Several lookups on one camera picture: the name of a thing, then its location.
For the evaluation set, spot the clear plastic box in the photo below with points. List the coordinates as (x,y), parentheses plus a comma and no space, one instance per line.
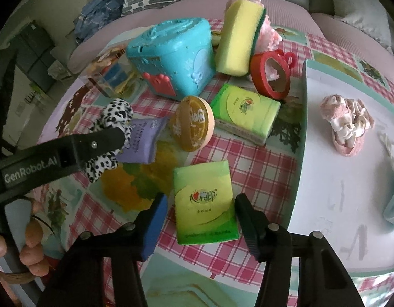
(110,76)

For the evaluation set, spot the round orange tin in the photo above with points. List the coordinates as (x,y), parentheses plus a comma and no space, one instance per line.
(190,124)

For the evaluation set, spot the yellow green sponge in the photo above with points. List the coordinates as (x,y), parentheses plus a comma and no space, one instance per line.
(236,38)

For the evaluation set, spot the grey cushion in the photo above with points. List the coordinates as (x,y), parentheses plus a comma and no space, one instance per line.
(356,6)

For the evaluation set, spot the printed checked tablecloth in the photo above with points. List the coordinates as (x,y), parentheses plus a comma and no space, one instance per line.
(273,172)

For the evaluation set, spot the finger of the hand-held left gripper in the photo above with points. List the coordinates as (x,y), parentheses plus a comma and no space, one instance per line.
(97,145)

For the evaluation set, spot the lilac grey sofa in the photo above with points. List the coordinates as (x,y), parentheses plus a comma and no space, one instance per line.
(190,8)

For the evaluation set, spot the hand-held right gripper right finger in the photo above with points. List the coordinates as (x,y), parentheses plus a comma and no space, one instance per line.
(251,230)

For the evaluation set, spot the turquoise folded towel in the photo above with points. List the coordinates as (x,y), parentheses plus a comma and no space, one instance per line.
(171,57)

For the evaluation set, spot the purple packet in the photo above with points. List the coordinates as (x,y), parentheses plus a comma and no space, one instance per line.
(142,144)

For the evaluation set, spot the cow print scrunchie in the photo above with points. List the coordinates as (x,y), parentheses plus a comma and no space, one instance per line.
(115,113)

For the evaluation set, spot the dark cabinet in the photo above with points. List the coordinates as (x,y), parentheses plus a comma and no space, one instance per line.
(34,57)

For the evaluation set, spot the green tissue packet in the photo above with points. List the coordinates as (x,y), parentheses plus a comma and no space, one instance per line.
(244,108)
(203,204)

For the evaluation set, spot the pink fluffy cloth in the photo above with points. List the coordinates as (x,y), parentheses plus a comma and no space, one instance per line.
(271,36)

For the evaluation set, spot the white tray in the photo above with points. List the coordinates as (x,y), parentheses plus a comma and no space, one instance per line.
(328,182)

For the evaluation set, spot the pink white scrunchie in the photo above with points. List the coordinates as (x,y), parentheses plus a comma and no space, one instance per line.
(347,121)

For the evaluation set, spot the person's left hand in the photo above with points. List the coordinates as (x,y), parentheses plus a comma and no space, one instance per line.
(34,232)

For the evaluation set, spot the blue denim clothes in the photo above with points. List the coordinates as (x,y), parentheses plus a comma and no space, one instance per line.
(94,16)

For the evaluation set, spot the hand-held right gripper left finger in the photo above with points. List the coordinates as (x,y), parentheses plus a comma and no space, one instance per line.
(153,227)

